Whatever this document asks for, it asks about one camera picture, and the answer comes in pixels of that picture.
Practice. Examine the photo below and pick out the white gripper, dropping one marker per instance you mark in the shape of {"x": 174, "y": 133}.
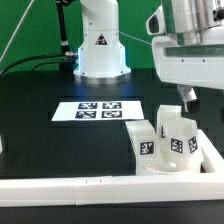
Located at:
{"x": 205, "y": 70}

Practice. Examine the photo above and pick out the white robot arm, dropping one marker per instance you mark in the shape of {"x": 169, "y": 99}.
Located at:
{"x": 187, "y": 44}

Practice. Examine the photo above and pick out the white marker sheet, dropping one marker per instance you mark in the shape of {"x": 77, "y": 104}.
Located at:
{"x": 95, "y": 111}

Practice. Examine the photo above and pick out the white L-shaped fence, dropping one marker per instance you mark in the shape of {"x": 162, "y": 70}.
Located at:
{"x": 208, "y": 185}

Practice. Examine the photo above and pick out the thin white rod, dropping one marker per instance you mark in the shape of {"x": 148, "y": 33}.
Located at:
{"x": 19, "y": 24}

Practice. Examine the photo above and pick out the white part left edge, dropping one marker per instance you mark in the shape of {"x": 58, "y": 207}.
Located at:
{"x": 1, "y": 147}

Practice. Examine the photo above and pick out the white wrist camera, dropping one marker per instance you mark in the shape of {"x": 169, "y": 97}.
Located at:
{"x": 155, "y": 25}

